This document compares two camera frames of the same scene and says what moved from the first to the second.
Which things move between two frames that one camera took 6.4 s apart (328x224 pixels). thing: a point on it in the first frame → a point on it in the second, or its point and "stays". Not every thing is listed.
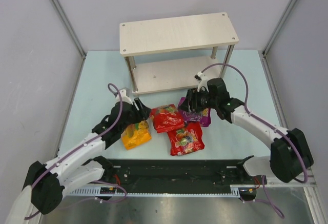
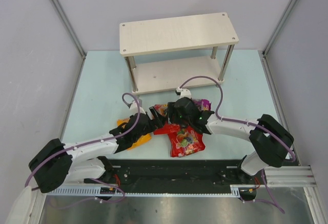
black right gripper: (192, 101) → (171, 112)
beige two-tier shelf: (164, 55) stays
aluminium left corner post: (63, 16) stays
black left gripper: (140, 108) → (152, 116)
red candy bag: (187, 140) stays
